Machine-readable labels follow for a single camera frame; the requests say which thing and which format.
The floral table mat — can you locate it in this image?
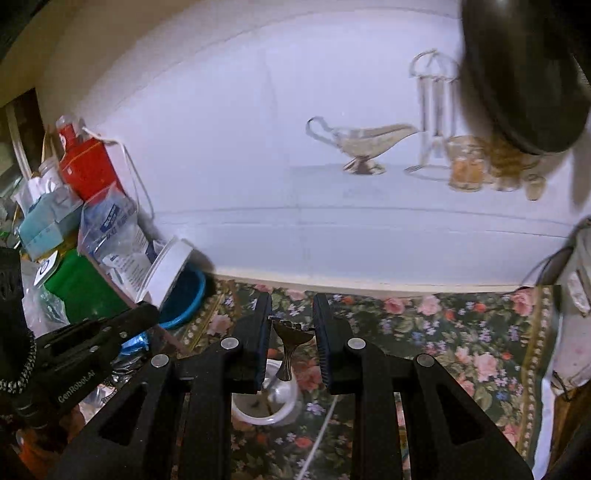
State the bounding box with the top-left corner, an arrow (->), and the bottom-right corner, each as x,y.
175,277 -> 562,480

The white ring logo device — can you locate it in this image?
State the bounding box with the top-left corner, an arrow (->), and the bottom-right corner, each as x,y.
34,251 -> 59,287

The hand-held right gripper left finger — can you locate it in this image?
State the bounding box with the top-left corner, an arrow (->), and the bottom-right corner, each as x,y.
51,292 -> 274,480

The white ceramic cup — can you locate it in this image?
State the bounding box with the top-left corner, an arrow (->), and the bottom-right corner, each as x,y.
231,360 -> 304,428

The blue print plastic bag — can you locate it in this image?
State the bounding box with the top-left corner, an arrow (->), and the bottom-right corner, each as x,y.
76,182 -> 158,301

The black wok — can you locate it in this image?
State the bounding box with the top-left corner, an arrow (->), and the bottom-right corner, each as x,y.
462,0 -> 591,156

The red box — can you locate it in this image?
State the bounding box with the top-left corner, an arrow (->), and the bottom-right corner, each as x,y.
58,134 -> 125,202

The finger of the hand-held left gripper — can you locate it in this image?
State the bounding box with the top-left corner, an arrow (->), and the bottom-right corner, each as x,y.
34,302 -> 161,371

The white cord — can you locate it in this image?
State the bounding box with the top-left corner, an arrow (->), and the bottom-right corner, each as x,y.
81,124 -> 156,217

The white plastic container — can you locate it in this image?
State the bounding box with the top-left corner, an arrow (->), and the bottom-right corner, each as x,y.
136,235 -> 195,310

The red label bottle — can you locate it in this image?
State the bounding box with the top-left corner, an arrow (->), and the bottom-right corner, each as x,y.
55,115 -> 88,149

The teal tissue box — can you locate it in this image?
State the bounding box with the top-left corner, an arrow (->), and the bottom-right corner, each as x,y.
16,180 -> 86,259

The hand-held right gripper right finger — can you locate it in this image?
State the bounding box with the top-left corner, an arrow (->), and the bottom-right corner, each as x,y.
313,292 -> 534,480

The white chopstick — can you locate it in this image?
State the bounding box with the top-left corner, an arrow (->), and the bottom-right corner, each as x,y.
294,401 -> 335,480

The blue bowl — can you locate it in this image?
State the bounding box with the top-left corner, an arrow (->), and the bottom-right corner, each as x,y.
157,268 -> 208,329

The green box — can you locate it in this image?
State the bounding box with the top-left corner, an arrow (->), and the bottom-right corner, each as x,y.
44,249 -> 139,324

